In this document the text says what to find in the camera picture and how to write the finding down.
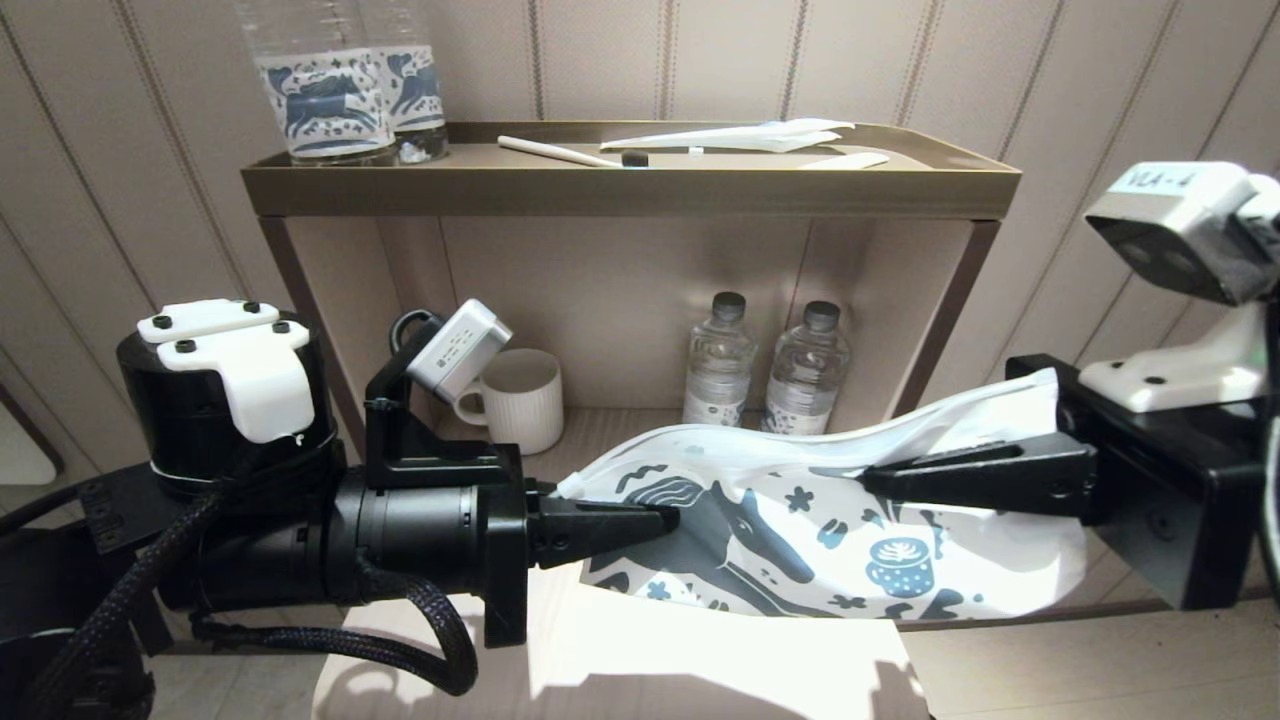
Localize large blue-label water bottle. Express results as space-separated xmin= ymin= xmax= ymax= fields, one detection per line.
xmin=355 ymin=0 xmax=451 ymax=164
xmin=232 ymin=0 xmax=396 ymax=166

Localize small clear water bottle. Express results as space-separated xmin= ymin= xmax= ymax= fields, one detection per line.
xmin=682 ymin=292 xmax=758 ymax=428
xmin=762 ymin=301 xmax=851 ymax=436

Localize white packet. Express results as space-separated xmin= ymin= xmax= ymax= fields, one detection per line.
xmin=600 ymin=118 xmax=857 ymax=154

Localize beige shelf unit bronze tray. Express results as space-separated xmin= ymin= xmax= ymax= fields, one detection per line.
xmin=240 ymin=120 xmax=1023 ymax=501

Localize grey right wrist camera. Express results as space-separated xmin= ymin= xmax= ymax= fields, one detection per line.
xmin=1085 ymin=162 xmax=1280 ymax=306

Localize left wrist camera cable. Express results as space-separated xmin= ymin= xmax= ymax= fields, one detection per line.
xmin=390 ymin=310 xmax=446 ymax=353

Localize white toothbrush dark bristles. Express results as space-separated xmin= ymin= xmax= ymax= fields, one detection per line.
xmin=497 ymin=135 xmax=649 ymax=168

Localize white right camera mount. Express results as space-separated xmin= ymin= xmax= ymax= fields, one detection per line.
xmin=1078 ymin=300 xmax=1271 ymax=414

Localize white blue-patterned plastic bag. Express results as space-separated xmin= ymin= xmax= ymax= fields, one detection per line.
xmin=555 ymin=368 xmax=1089 ymax=621

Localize white wall panel dark frame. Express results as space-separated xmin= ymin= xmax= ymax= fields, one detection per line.
xmin=0 ymin=385 xmax=68 ymax=488

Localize white ribbed mug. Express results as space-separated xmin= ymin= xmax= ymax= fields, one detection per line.
xmin=453 ymin=348 xmax=566 ymax=456

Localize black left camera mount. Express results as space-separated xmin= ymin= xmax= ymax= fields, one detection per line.
xmin=365 ymin=350 xmax=521 ymax=491

